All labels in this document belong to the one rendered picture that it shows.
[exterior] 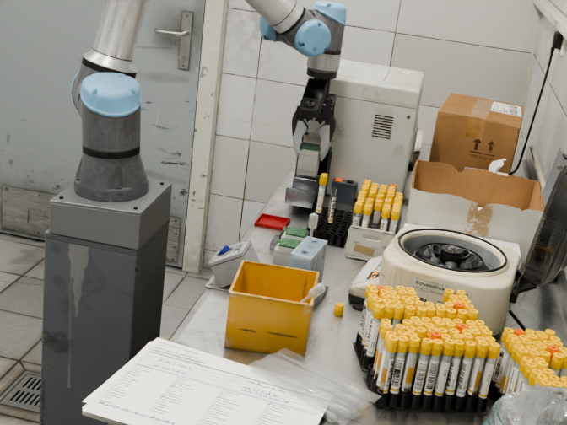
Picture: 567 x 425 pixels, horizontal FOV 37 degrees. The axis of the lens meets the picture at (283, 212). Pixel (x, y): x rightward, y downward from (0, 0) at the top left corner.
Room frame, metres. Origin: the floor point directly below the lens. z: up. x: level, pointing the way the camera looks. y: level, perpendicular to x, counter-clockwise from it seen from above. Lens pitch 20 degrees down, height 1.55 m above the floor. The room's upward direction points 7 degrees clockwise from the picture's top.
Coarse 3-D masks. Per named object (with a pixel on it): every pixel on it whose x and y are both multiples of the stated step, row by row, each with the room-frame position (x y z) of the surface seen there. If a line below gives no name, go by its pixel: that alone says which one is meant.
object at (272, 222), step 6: (264, 216) 1.83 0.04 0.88; (270, 216) 1.82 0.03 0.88; (276, 216) 1.82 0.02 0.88; (258, 222) 1.79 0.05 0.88; (264, 222) 1.79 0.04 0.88; (270, 222) 1.80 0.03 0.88; (276, 222) 1.80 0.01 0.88; (282, 222) 1.80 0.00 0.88; (288, 222) 1.80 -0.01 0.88; (270, 228) 1.76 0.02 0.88; (276, 228) 1.76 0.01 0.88; (282, 228) 1.75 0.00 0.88
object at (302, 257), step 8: (304, 240) 1.46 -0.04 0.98; (312, 240) 1.47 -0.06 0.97; (320, 240) 1.47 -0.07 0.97; (296, 248) 1.42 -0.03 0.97; (304, 248) 1.42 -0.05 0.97; (312, 248) 1.43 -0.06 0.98; (320, 248) 1.43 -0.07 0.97; (296, 256) 1.39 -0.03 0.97; (304, 256) 1.39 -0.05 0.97; (312, 256) 1.39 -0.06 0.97; (320, 256) 1.44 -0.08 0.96; (296, 264) 1.39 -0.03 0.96; (304, 264) 1.38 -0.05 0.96; (312, 264) 1.39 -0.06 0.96; (320, 264) 1.45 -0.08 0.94; (320, 272) 1.45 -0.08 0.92; (320, 280) 1.46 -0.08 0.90; (320, 296) 1.42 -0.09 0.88
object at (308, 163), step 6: (300, 150) 1.95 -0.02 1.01; (306, 150) 1.94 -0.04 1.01; (300, 156) 1.94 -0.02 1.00; (306, 156) 1.94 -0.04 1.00; (312, 156) 1.93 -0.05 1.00; (318, 156) 1.94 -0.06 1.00; (300, 162) 1.94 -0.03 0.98; (306, 162) 1.94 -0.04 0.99; (312, 162) 1.93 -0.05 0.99; (318, 162) 1.95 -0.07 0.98; (300, 168) 1.94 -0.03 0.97; (306, 168) 1.94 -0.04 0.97; (312, 168) 1.93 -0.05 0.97; (318, 168) 1.97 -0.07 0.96; (300, 174) 1.94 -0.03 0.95; (306, 174) 1.94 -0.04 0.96; (312, 174) 1.93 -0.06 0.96
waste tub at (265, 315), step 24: (240, 264) 1.32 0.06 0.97; (264, 264) 1.33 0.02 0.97; (240, 288) 1.33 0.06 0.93; (264, 288) 1.33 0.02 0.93; (288, 288) 1.33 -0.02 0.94; (240, 312) 1.21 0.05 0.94; (264, 312) 1.20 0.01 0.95; (288, 312) 1.20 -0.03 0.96; (240, 336) 1.21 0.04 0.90; (264, 336) 1.20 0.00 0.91; (288, 336) 1.20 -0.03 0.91
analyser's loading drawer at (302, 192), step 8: (296, 176) 1.98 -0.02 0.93; (304, 176) 1.98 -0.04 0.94; (320, 176) 2.06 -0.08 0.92; (296, 184) 1.93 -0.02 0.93; (304, 184) 1.93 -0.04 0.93; (312, 184) 1.93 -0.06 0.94; (288, 192) 1.88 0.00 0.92; (296, 192) 1.88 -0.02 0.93; (304, 192) 1.87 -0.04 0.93; (312, 192) 1.87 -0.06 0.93; (288, 200) 1.88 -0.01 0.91; (296, 200) 1.88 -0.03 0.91; (304, 200) 1.87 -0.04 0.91; (312, 200) 1.87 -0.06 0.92
